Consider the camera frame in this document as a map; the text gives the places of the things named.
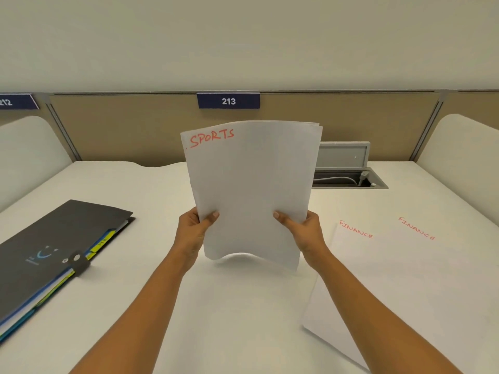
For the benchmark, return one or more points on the person's right hand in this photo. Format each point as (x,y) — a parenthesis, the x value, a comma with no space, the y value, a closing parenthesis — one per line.
(310,239)

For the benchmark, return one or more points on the person's left hand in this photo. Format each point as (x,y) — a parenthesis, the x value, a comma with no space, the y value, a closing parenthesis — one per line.
(188,237)

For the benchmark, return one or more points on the person's left thumb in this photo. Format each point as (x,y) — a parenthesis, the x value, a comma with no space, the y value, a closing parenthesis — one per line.
(209,219)

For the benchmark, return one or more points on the person's right thumb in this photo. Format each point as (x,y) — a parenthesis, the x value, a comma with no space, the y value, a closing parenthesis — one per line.
(285,221)

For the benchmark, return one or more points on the white paper sheets bundle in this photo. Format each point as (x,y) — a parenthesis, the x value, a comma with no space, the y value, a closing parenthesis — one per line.
(253,190)

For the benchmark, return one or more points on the person's left forearm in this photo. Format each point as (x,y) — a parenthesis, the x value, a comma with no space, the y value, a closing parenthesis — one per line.
(148,311)

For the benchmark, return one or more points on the person's right forearm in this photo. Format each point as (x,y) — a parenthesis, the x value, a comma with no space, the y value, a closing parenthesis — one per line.
(370,311)

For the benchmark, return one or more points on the beige partition panel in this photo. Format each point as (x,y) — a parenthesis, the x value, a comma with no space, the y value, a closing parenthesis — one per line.
(475,107)
(136,128)
(19,114)

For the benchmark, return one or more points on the white paper sheet red writing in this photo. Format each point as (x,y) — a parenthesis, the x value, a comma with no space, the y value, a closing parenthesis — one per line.
(460,260)
(374,299)

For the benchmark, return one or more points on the blue desk number sign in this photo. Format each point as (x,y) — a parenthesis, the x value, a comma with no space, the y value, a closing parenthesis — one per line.
(228,101)
(15,101)

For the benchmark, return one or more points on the dark grey document folder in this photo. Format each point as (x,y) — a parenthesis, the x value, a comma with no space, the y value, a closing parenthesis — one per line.
(43,245)

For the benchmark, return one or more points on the coloured divider sheets in folder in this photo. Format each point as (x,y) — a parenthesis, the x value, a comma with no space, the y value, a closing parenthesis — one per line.
(46,292)

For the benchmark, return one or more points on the white rounded side divider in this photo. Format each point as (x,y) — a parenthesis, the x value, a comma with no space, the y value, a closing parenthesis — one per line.
(464,163)
(27,155)

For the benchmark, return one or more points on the grey metal partition post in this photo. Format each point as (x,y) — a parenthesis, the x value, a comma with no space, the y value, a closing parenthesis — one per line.
(428,128)
(64,130)

